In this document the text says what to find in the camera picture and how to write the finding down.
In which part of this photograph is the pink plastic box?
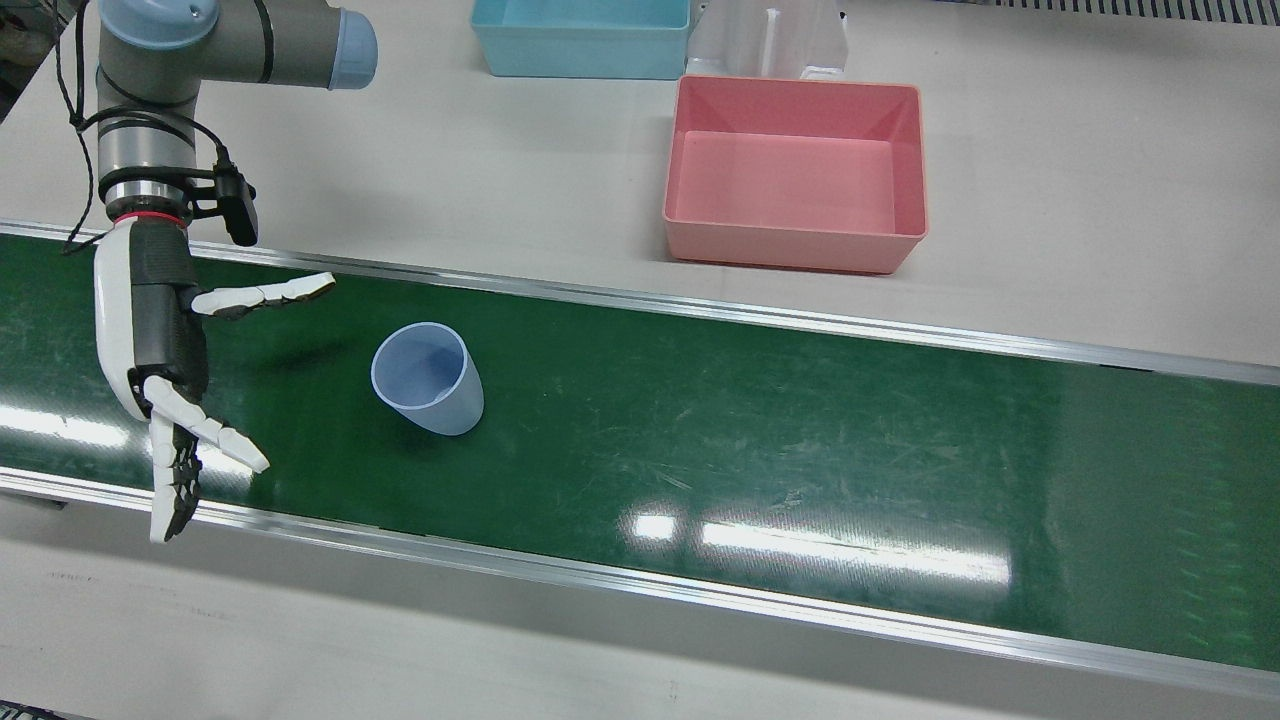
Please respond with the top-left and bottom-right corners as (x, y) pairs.
(662, 74), (929, 276)

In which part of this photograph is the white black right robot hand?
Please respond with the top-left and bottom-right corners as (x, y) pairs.
(92, 215), (338, 544)

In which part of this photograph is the light blue plastic box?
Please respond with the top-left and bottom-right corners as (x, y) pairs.
(470, 0), (693, 81)

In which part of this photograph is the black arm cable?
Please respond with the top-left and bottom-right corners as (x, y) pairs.
(50, 0), (236, 256)

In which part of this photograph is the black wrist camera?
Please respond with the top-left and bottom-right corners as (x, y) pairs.
(185, 150), (261, 248)

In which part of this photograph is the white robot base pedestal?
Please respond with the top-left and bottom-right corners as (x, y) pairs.
(685, 0), (851, 83)

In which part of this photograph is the ribbed metal grating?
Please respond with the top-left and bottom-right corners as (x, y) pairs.
(985, 0), (1280, 29)

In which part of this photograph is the green conveyor belt aluminium frame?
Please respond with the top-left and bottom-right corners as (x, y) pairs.
(0, 220), (1280, 701)

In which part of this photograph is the light blue plastic cup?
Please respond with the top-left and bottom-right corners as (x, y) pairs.
(370, 322), (486, 437)

